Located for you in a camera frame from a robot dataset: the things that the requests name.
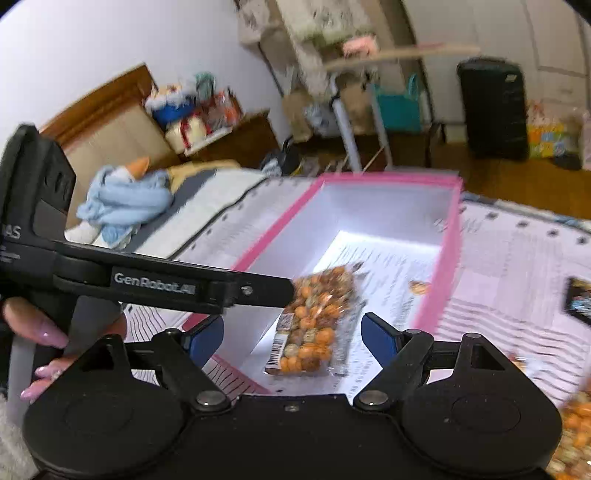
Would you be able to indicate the orange snack packet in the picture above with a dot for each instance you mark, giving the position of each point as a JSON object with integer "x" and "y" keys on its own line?
{"x": 314, "y": 323}
{"x": 575, "y": 434}

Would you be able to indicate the striped bed sheet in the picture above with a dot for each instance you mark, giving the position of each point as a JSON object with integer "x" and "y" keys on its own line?
{"x": 508, "y": 277}

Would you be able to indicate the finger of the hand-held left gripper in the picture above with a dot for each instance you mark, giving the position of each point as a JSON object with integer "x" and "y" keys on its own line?
{"x": 157, "y": 279}

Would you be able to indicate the white tall packet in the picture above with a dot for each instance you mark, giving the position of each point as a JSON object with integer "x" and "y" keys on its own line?
{"x": 579, "y": 138}

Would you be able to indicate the wooden nightstand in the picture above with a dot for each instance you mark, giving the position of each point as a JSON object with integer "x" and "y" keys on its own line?
{"x": 244, "y": 138}

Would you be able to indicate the light blue cloth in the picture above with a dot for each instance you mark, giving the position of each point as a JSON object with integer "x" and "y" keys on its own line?
{"x": 124, "y": 198}

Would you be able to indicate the pink storage box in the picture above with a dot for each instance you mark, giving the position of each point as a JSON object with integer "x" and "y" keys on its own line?
{"x": 383, "y": 221}

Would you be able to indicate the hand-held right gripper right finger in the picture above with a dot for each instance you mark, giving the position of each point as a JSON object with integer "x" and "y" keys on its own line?
{"x": 378, "y": 334}

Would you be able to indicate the small orange snack piece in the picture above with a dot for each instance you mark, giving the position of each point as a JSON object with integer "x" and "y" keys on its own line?
{"x": 420, "y": 287}

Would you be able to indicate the blue bag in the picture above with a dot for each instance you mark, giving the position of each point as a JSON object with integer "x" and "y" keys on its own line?
{"x": 171, "y": 110}

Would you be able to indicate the wooden headboard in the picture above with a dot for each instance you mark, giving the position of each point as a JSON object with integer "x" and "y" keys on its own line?
{"x": 111, "y": 124}

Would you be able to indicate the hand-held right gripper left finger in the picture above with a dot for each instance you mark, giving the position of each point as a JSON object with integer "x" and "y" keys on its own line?
{"x": 207, "y": 339}

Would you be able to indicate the floral hanging garment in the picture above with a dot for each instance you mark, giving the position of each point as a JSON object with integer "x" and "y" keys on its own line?
{"x": 304, "y": 23}

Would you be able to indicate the white-legged side table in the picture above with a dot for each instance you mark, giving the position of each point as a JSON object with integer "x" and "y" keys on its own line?
{"x": 397, "y": 55}

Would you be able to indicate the black round base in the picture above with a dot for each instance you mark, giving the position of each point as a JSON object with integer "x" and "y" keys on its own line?
{"x": 568, "y": 162}

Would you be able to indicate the green cloth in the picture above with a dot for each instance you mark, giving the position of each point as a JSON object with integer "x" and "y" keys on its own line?
{"x": 205, "y": 83}

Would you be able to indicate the brown paper bag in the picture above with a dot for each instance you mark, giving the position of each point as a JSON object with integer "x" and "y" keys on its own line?
{"x": 298, "y": 115}

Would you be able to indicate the black suitcase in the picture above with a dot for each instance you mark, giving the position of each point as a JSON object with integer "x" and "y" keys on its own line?
{"x": 494, "y": 110}

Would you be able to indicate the black bag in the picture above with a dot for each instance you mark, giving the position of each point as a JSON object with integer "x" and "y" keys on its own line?
{"x": 281, "y": 157}

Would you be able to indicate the cream snack bag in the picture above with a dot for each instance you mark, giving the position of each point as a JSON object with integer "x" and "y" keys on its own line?
{"x": 187, "y": 131}

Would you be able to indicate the colourful cardboard box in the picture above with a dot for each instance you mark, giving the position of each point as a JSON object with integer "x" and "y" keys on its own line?
{"x": 547, "y": 141}

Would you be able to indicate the person's left hand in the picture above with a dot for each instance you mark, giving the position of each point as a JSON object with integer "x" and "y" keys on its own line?
{"x": 32, "y": 318}

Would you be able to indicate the yellow cloth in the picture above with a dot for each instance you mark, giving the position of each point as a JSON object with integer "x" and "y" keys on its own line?
{"x": 194, "y": 170}

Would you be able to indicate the black cracker packet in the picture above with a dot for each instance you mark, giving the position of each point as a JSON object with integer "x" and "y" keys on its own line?
{"x": 577, "y": 300}

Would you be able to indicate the white wardrobe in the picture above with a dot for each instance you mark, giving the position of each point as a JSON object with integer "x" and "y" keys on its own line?
{"x": 508, "y": 27}

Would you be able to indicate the teal bag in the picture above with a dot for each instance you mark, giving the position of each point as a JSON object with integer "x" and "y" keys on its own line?
{"x": 397, "y": 108}

